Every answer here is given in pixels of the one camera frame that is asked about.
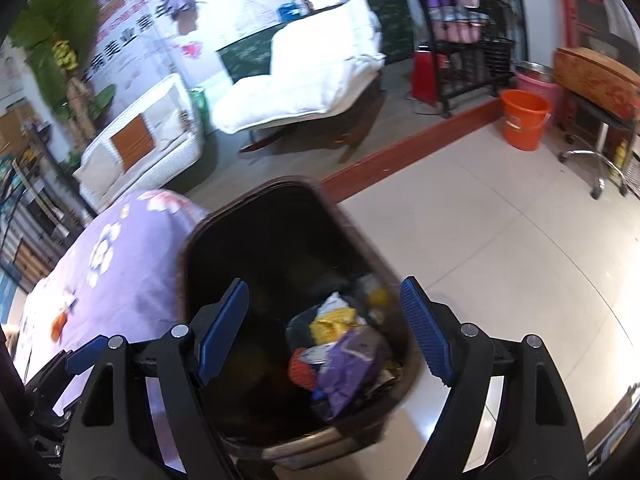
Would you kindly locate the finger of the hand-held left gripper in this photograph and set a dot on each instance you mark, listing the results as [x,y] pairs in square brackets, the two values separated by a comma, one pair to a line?
[85,356]

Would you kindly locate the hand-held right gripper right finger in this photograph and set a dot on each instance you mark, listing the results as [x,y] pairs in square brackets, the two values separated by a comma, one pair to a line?
[425,332]

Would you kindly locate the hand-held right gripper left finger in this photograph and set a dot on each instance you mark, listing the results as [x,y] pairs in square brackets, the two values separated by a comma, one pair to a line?
[220,335]

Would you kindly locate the orange peel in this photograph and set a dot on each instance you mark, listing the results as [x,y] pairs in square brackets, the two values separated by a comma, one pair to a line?
[59,325]

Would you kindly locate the yellow foam fruit net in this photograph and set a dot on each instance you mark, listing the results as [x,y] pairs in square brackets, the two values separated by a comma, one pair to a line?
[377,294]

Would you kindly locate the purple plastic bag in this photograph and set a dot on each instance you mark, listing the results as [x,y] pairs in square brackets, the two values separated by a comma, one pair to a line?
[350,365]

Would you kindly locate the orange foam fruit net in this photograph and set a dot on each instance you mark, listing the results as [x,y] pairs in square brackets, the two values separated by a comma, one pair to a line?
[300,367]

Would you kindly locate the white tissue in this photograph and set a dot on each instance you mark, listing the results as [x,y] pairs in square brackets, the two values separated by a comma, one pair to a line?
[334,305]

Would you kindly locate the yellow plastic wrapper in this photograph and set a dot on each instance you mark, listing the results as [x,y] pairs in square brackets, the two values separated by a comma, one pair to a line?
[330,327]

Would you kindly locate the dark brown trash bin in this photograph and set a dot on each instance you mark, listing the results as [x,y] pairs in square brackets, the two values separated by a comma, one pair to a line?
[280,240]

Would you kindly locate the purple floral tablecloth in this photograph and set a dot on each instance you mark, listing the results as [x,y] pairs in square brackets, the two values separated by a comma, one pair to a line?
[125,270]

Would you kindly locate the black metal shelf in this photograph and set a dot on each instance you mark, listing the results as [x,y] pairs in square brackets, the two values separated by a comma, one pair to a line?
[30,210]

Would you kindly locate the white sofa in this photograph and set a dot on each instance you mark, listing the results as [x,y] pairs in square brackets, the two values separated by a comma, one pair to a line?
[165,150]

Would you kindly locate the orange sofa cushion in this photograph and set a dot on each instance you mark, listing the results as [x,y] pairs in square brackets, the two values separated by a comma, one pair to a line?
[132,141]

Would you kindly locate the green bottle pack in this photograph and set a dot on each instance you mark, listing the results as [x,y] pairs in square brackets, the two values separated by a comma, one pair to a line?
[200,110]

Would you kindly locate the orange plastic bucket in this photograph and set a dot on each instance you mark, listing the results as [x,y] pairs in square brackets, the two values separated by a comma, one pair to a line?
[522,125]

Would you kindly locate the chrome rolling stool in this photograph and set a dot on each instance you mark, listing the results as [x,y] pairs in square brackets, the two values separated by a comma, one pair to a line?
[600,160]

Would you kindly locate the black clothes rack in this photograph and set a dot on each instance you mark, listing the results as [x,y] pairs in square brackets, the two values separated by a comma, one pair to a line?
[480,75]

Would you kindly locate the yellow bottle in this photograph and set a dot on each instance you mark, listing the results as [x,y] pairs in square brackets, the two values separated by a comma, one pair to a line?
[620,155]

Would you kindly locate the pink plastic bucket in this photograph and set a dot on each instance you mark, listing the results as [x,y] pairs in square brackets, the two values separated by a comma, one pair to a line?
[547,92]

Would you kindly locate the white padded lounge chair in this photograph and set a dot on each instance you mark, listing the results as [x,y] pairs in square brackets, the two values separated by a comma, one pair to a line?
[300,70]

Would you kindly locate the green patterned cabinet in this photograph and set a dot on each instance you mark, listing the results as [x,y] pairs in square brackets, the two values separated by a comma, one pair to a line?
[245,57]

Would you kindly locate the metal basin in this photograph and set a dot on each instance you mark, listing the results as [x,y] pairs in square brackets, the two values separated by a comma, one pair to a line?
[535,67]

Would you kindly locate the yellow artificial banana bunch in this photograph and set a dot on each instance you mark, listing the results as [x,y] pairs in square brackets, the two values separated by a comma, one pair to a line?
[65,55]

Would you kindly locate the artificial banana plant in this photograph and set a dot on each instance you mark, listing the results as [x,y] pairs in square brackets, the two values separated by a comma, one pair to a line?
[55,15]

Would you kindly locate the wall poster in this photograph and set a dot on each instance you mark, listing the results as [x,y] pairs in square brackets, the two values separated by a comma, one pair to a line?
[150,25]

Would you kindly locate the red wooden door frame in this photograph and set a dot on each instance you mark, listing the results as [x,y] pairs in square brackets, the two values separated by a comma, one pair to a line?
[575,5]

